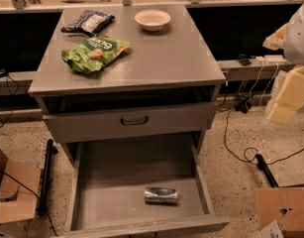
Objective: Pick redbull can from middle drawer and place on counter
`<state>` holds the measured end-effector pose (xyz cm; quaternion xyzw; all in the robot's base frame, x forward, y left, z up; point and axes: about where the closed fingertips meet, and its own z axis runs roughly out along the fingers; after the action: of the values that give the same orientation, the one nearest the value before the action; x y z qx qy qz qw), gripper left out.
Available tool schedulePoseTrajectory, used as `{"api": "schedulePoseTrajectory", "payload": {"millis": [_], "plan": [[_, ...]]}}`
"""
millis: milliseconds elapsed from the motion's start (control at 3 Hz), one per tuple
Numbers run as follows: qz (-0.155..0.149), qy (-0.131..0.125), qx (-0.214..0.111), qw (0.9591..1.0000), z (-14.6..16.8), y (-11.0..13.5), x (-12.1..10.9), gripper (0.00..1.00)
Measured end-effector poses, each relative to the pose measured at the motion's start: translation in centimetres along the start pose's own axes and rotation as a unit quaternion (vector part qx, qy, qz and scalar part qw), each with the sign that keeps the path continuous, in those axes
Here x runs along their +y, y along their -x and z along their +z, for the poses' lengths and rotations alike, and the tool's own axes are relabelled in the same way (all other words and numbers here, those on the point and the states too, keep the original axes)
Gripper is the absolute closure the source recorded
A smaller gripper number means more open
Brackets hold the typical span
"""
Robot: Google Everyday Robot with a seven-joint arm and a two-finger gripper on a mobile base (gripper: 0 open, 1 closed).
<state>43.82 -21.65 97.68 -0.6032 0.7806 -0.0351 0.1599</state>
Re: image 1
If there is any right cardboard box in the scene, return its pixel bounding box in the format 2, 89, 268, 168
255, 187, 304, 238

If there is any cardboard box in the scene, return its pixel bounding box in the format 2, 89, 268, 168
0, 149, 41, 224
255, 187, 304, 238

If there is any black drawer handle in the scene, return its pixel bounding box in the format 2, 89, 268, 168
120, 116, 149, 126

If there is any black power adapter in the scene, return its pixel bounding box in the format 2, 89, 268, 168
236, 100, 252, 114

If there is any black pole on floor left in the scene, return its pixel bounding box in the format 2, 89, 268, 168
38, 139, 57, 216

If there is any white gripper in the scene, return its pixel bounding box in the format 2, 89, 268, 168
262, 3, 304, 124

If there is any black pole on floor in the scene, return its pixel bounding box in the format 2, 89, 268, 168
255, 154, 278, 187
38, 139, 57, 216

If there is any black floor cable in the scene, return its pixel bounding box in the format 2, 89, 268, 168
223, 107, 304, 167

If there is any small black device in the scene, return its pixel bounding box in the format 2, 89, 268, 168
237, 54, 252, 66

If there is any white power strip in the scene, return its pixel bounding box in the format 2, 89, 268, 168
255, 55, 286, 63

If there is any green chip bag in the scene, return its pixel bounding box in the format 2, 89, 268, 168
61, 35, 131, 74

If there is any open grey lower drawer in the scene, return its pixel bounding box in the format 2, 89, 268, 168
64, 133, 230, 238

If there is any black pole on floor right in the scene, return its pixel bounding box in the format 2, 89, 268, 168
255, 154, 278, 187

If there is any white paper bowl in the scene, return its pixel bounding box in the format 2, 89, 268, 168
135, 9, 171, 32

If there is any dark blue snack bag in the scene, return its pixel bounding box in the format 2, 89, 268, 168
61, 10, 115, 37

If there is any left cardboard box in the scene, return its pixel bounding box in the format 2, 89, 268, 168
0, 149, 41, 224

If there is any grey upper drawer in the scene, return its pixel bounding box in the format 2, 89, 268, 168
44, 102, 217, 143

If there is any grey drawer cabinet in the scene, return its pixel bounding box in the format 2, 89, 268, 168
28, 4, 227, 171

